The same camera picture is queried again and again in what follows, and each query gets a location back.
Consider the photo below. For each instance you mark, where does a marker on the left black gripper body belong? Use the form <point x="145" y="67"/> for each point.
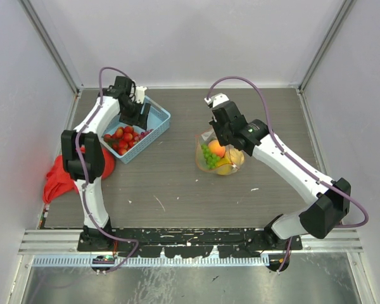
<point x="131" y="114"/>

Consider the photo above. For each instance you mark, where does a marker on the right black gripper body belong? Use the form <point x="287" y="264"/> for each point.
<point x="223" y="134"/>

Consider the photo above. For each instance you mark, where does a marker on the purple red grape bunch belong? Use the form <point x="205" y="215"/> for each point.
<point x="145" y="133"/>

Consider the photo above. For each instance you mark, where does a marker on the red orange peach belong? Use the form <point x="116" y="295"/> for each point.
<point x="215" y="148"/>

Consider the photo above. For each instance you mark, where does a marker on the yellow pear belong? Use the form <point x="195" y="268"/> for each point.
<point x="237" y="159"/>

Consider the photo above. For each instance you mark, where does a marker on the clear orange zip top bag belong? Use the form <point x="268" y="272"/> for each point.
<point x="205" y="138"/>

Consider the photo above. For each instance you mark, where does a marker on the green grape bunch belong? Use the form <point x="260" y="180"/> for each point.
<point x="210" y="157"/>

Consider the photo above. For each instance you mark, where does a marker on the yellow mango slice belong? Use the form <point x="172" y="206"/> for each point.
<point x="222" y="162"/>

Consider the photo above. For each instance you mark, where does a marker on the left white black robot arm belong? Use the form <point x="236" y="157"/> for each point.
<point x="83" y="157"/>

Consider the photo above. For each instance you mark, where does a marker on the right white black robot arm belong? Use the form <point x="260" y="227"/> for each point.
<point x="326" y="199"/>

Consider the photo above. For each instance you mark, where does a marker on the light blue plastic basket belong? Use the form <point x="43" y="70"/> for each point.
<point x="157" y="123"/>

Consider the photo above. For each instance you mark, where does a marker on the red crumpled cloth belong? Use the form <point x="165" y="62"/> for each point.
<point x="58" y="182"/>

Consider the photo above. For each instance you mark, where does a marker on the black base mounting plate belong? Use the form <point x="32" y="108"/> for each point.
<point x="192" y="243"/>

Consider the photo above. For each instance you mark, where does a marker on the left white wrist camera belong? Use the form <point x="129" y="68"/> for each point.
<point x="140" y="94"/>

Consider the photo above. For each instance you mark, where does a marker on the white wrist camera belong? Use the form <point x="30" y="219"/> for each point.
<point x="140" y="94"/>
<point x="216" y="100"/>

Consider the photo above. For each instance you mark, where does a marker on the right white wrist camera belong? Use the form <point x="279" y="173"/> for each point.
<point x="216" y="100"/>

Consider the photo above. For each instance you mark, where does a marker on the aluminium frame rail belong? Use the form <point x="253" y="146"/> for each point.
<point x="57" y="241"/>

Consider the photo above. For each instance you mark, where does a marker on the white slotted cable duct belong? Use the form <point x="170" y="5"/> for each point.
<point x="104" y="261"/>

